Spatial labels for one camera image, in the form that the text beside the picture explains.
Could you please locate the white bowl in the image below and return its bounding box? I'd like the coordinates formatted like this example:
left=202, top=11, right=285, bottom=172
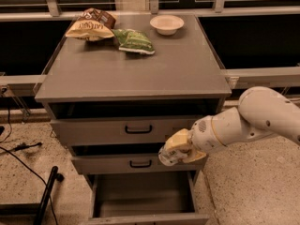
left=150, top=15, right=185, bottom=36

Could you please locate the green chip bag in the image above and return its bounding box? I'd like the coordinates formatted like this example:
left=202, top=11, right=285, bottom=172
left=112, top=29, right=155, bottom=55

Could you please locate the grey top drawer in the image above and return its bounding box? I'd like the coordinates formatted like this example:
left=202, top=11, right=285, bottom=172
left=50, top=98, right=219, bottom=145

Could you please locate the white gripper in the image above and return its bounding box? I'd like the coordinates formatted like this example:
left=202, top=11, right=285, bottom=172
left=164, top=116, right=225, bottom=163

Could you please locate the black middle drawer handle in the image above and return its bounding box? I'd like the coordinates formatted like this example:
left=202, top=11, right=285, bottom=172
left=129, top=159, right=152, bottom=169

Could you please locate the metal railing frame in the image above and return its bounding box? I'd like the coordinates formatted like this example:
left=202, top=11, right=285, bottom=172
left=0, top=0, right=300, bottom=120

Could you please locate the grey drawer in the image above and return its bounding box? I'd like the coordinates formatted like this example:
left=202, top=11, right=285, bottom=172
left=50, top=98, right=219, bottom=145
left=71, top=142, right=207, bottom=174
left=82, top=172, right=209, bottom=225

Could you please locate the grey bottom drawer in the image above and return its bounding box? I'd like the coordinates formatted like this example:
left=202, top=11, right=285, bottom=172
left=82, top=172, right=209, bottom=225

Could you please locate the black stand leg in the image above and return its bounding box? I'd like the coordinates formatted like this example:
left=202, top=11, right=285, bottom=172
left=0, top=165, right=65, bottom=225

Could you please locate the black top drawer handle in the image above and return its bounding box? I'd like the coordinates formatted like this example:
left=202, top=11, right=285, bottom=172
left=125, top=125, right=153, bottom=134

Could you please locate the grey middle drawer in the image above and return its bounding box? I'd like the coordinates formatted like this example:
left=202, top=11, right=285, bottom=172
left=71, top=142, right=207, bottom=174

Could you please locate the grey drawer cabinet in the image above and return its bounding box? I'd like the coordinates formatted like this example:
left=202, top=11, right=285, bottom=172
left=33, top=13, right=233, bottom=225

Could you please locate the brown yellow chip bag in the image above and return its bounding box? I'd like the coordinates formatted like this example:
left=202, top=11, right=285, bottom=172
left=66, top=8, right=116, bottom=41

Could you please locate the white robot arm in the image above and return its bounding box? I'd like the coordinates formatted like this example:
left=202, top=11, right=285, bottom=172
left=158, top=86, right=300, bottom=166

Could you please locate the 7up soda can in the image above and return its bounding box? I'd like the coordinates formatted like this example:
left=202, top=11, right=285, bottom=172
left=158, top=147, right=188, bottom=166

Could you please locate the black drawer handle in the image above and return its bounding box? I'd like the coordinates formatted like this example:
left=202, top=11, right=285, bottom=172
left=125, top=125, right=153, bottom=134
left=129, top=159, right=152, bottom=169

